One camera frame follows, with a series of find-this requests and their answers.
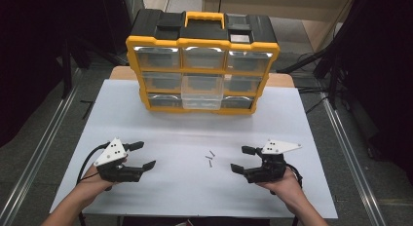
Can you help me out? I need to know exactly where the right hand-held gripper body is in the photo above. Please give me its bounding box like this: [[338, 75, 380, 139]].
[[243, 138, 302, 184]]

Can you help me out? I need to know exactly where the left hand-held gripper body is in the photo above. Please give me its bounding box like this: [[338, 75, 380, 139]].
[[93, 137, 144, 183]]

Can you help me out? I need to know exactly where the clear plastic drawer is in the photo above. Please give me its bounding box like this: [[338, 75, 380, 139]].
[[180, 73, 226, 111]]

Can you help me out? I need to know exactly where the yellow black organizer case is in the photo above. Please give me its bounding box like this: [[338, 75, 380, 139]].
[[125, 8, 281, 116]]

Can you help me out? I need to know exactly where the person's right hand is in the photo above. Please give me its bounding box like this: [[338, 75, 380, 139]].
[[256, 169, 305, 205]]

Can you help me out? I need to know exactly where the person's left hand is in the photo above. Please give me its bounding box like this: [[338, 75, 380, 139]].
[[79, 164, 119, 193]]

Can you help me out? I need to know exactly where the white table cover sheet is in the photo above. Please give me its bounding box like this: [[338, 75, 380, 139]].
[[49, 79, 339, 220]]

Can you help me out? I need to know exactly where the small black bent bar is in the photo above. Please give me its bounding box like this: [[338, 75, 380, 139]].
[[80, 99, 95, 121]]

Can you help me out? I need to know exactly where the person's dark clothing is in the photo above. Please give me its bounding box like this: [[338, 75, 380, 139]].
[[121, 215, 271, 226]]

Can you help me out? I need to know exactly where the wooden table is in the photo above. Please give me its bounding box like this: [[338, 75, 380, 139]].
[[108, 65, 296, 89]]

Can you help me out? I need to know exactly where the set of clear organizer bins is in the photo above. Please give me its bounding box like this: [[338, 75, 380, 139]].
[[133, 46, 274, 110]]

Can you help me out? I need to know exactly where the black metal stand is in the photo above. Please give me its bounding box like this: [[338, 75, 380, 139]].
[[276, 0, 361, 110], [61, 37, 128, 98]]

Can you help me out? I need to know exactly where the black curtain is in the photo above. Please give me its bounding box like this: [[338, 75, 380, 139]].
[[0, 0, 131, 149], [337, 0, 413, 175]]

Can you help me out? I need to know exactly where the left hand-held gripper black cable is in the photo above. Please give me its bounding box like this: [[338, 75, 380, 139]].
[[75, 141, 111, 226]]

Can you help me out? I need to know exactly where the hand-held gripper black cable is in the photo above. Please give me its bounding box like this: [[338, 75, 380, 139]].
[[75, 141, 111, 226], [272, 163, 304, 196]]

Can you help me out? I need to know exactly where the right hand-held gripper black cable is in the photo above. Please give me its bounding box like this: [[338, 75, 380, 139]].
[[272, 163, 304, 196]]

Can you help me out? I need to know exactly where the metal floor rail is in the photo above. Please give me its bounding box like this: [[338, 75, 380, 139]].
[[319, 91, 389, 226], [0, 68, 82, 226]]

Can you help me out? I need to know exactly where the black floor cable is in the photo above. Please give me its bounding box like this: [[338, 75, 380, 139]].
[[296, 52, 330, 115]]

